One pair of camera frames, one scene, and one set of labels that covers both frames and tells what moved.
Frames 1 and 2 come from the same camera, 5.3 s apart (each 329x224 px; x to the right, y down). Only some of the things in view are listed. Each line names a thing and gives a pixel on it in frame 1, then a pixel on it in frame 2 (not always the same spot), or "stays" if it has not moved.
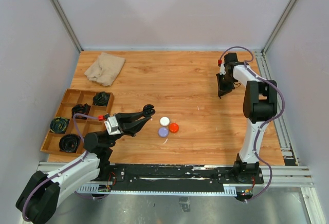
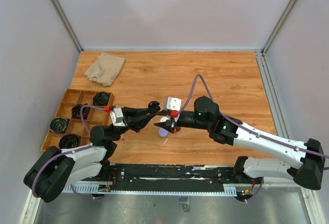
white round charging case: (164, 121) stays
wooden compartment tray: (64, 137) stays
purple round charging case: (163, 132) stays
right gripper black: (223, 89) → (169, 125)
